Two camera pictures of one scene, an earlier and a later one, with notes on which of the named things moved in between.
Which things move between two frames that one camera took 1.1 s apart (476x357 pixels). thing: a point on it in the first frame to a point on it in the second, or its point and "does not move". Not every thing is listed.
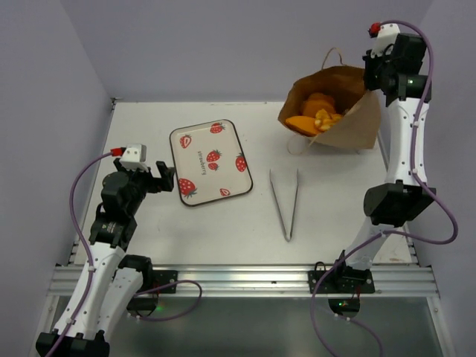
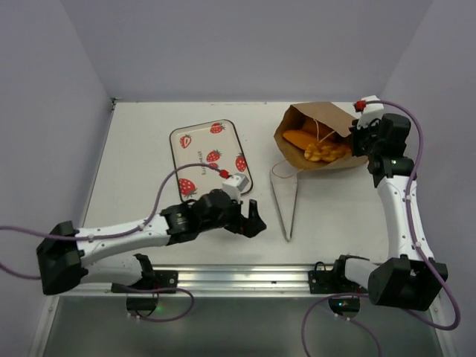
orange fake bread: (317, 101) to (320, 131)
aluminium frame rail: (227, 281) does not move
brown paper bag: (359, 127) to (326, 121)
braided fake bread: (324, 120) to (326, 153)
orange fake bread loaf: (304, 125) to (301, 138)
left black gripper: (163, 182) to (241, 224)
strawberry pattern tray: (210, 162) does not move
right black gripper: (372, 76) to (360, 139)
